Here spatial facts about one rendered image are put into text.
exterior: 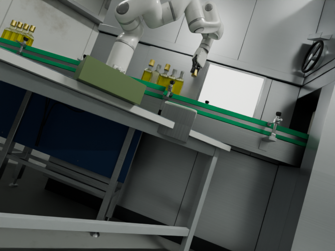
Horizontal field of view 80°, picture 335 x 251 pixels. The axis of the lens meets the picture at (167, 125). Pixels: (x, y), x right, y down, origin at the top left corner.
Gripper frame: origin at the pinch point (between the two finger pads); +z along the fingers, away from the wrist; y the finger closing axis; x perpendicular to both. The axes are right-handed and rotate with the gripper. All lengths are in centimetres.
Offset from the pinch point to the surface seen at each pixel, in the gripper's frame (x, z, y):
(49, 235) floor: -11, 116, 45
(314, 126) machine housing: 71, 10, -27
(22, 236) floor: -14, 116, 57
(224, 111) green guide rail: 25.2, 18.5, -12.2
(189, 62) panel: -14.8, -10.1, -9.8
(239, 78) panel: 18.3, -11.9, -29.2
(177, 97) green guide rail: -1.9, 21.1, 3.5
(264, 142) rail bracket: 51, 28, -24
